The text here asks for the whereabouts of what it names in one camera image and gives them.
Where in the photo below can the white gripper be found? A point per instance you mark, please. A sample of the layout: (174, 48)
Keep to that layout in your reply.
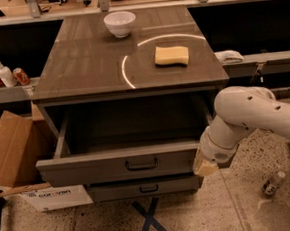
(212, 150)

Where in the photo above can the grey top drawer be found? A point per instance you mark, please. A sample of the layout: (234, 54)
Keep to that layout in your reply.
(126, 144)

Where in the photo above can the grey drawer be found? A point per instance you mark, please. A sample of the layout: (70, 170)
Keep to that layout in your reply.
(144, 187)
(126, 144)

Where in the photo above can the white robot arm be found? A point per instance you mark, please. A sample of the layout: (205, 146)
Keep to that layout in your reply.
(239, 111)

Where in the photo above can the grey drawer cabinet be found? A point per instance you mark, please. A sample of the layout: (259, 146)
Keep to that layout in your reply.
(89, 68)

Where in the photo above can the grey lower drawer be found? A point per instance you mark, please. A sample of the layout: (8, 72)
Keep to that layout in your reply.
(144, 187)

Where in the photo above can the clear plastic bottle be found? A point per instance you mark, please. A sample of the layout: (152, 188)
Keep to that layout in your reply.
(273, 183)

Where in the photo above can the folded white cloth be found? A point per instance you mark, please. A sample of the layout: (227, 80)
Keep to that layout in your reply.
(229, 57)

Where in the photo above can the yellow sponge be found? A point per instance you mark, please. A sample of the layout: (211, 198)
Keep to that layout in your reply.
(171, 55)

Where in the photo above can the white printed box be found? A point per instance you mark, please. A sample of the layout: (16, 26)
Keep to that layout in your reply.
(55, 198)

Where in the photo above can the white ceramic bowl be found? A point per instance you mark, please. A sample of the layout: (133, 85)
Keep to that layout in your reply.
(119, 23)

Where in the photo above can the brown cardboard box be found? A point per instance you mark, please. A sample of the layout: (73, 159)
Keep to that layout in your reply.
(23, 142)

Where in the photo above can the red soda can right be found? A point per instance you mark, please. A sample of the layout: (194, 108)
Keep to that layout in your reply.
(21, 76)

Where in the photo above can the white pump bottle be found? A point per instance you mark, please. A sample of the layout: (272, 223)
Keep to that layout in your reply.
(6, 76)

